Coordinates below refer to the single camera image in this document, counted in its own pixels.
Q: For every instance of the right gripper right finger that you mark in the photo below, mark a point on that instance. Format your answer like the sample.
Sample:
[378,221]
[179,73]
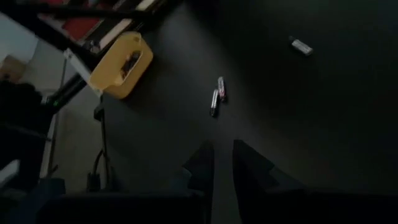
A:
[248,171]

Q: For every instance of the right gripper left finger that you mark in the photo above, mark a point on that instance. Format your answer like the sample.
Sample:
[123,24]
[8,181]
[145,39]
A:
[205,168]

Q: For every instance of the silver and black battery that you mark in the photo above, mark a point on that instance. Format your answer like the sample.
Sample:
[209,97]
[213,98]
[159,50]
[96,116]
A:
[221,88]
[301,47]
[214,101]

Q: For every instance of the yellow plastic bin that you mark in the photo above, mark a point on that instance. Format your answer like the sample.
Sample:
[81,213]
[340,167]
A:
[105,77]

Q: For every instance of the dark bulky equipment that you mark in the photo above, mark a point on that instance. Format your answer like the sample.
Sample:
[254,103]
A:
[18,124]

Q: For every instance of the brown cardboard box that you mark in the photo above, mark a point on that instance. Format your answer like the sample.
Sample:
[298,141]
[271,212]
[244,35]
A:
[12,68]

